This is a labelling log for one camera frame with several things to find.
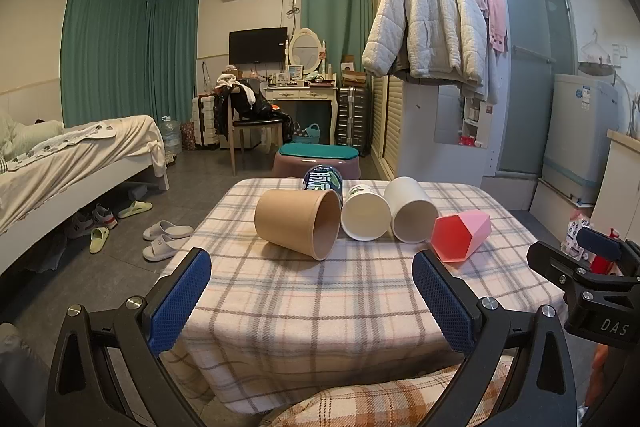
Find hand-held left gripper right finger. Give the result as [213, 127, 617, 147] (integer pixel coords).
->
[411, 249, 581, 427]

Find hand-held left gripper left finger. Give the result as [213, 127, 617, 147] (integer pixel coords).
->
[45, 248, 213, 427]

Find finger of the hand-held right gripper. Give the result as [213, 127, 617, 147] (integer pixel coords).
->
[576, 226, 640, 276]
[526, 240, 592, 289]

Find brown paper cup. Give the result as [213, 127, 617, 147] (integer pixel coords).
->
[254, 189, 343, 262]

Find pink hexagonal cup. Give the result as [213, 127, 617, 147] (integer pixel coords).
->
[431, 211, 492, 264]

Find plain white cup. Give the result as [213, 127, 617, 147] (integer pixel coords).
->
[384, 177, 440, 244]

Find white cup with green print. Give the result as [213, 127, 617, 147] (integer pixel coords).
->
[340, 185, 392, 242]

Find dark blue printed cup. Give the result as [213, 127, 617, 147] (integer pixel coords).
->
[301, 164, 344, 208]

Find white red snack packet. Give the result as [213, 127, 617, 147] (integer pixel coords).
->
[561, 212, 594, 259]

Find white slipper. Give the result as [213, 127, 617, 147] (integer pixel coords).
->
[143, 220, 194, 241]
[143, 235, 191, 262]

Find cream counter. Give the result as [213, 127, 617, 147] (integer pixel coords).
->
[591, 129, 640, 239]

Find white washing machine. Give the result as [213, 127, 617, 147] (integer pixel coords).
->
[541, 73, 622, 208]

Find grey sneaker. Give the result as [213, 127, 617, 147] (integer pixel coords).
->
[66, 212, 96, 239]
[92, 204, 118, 230]

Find plaid tablecloth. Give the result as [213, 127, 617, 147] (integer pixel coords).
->
[159, 178, 571, 415]

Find bed with beige cover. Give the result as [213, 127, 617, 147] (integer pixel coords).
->
[0, 152, 171, 278]

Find clear water jug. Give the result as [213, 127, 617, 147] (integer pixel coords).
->
[160, 116, 183, 155]

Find beige bed sheet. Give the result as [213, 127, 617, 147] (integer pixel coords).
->
[0, 114, 168, 235]

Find grey cloth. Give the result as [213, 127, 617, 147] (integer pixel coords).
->
[0, 322, 51, 427]

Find white wardrobe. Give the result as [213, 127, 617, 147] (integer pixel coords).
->
[370, 0, 497, 188]

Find white suitcase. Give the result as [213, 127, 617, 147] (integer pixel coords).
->
[192, 94, 221, 151]

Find frosted glass door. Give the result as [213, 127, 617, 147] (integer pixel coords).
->
[492, 0, 574, 176]

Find wooden chair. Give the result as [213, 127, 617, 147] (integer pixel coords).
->
[227, 92, 283, 178]

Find purple stool with teal cushion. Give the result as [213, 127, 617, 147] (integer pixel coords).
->
[272, 143, 360, 181]

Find white spotted cloth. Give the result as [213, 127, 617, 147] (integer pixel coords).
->
[7, 126, 117, 170]

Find blue basket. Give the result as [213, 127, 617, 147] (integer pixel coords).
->
[291, 123, 321, 144]

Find pile of clothes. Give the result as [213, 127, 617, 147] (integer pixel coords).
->
[214, 74, 275, 138]

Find dark ribbed suitcase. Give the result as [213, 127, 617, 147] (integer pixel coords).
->
[336, 87, 370, 146]

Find light green quilt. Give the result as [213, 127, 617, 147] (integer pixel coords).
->
[0, 111, 66, 160]

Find cream dressing table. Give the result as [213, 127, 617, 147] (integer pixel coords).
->
[264, 83, 338, 146]

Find pink garment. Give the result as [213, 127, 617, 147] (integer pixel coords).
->
[467, 0, 509, 54]

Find cardboard boxes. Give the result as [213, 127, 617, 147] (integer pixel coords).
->
[341, 55, 369, 89]

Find teal corner curtain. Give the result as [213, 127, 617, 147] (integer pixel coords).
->
[146, 0, 201, 128]

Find wide teal curtain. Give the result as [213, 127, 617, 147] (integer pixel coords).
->
[60, 0, 151, 128]

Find black television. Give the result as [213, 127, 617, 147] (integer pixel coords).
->
[229, 27, 289, 64]

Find white puffer jacket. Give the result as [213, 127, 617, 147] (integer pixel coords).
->
[362, 0, 488, 86]

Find oval vanity mirror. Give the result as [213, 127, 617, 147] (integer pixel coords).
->
[290, 29, 323, 74]

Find narrow teal curtain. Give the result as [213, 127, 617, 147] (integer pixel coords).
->
[301, 0, 376, 78]

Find wire clothes hanger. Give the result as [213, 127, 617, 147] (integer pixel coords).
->
[579, 29, 619, 76]

